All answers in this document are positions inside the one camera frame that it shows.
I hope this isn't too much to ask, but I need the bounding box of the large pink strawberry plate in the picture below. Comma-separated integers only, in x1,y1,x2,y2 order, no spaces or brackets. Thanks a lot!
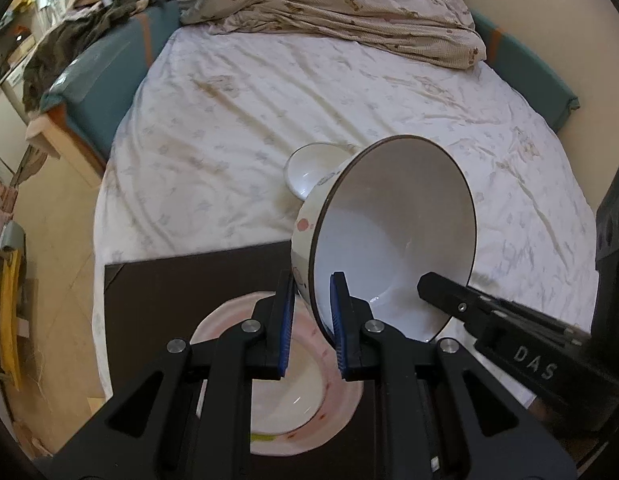
189,291,364,457

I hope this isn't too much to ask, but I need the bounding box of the wooden bed frame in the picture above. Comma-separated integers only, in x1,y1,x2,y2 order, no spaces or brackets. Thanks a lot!
26,110,109,190

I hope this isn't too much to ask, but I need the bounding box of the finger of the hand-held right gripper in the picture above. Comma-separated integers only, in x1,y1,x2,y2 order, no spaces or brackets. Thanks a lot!
417,271,591,345

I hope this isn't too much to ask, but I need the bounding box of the teal mattress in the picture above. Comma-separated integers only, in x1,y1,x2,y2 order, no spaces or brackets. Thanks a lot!
39,0,580,161

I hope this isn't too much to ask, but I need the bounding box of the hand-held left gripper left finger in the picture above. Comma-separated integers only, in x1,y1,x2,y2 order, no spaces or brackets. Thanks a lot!
39,270,296,480

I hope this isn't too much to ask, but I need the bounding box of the crumpled beige blanket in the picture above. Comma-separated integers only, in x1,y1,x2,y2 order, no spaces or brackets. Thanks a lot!
179,0,487,69

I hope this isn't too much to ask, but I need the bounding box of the black table mat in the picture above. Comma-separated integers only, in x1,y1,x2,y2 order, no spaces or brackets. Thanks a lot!
103,240,540,480

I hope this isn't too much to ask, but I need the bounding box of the yellow cloth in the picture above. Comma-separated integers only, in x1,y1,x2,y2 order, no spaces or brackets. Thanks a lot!
0,247,26,391

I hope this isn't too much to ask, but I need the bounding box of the olive clothes pile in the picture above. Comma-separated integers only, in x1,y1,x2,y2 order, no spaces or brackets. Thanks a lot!
23,0,150,111

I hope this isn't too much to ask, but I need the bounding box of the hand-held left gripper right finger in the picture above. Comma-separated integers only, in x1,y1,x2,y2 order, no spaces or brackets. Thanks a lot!
329,271,577,480

